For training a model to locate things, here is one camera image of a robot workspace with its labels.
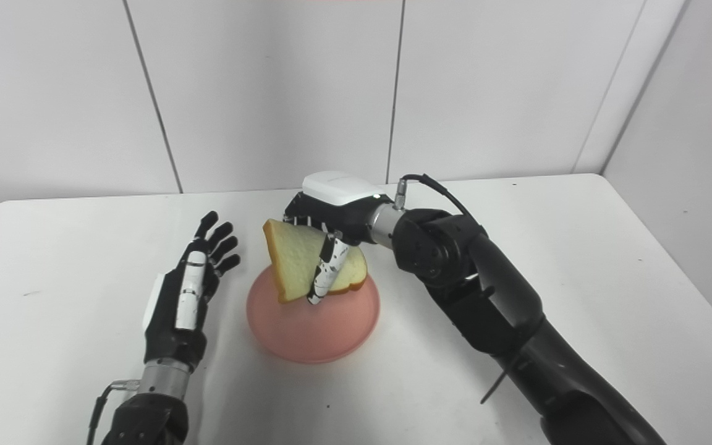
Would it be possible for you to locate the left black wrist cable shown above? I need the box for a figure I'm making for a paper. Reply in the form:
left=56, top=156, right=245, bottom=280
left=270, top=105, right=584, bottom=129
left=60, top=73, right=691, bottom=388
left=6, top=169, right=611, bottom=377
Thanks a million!
left=87, top=379, right=142, bottom=445

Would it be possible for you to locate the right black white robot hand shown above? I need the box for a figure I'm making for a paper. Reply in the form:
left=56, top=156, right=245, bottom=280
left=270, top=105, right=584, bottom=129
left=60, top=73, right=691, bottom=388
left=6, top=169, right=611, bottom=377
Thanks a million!
left=282, top=171, right=395, bottom=306

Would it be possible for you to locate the pink round plate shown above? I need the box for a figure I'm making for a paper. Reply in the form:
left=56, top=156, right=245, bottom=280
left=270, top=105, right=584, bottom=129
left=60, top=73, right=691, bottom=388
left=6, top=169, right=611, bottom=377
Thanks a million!
left=245, top=268, right=381, bottom=365

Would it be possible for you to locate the slice of white bread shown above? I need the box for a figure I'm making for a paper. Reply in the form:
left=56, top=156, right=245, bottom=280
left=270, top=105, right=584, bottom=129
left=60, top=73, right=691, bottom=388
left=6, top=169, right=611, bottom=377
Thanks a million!
left=262, top=218, right=368, bottom=304

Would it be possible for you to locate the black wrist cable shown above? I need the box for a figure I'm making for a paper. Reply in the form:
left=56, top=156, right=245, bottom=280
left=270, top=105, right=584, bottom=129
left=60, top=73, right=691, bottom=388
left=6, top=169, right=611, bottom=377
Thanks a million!
left=87, top=379, right=142, bottom=445
left=394, top=174, right=507, bottom=405

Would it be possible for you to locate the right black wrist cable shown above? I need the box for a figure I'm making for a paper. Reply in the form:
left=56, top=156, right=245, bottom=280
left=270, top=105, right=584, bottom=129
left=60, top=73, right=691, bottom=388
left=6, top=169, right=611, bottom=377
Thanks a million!
left=394, top=174, right=507, bottom=405

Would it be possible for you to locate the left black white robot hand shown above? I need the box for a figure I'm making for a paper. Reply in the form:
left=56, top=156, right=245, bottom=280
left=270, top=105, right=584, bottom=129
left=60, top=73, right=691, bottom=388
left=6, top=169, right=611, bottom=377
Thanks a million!
left=142, top=211, right=242, bottom=373

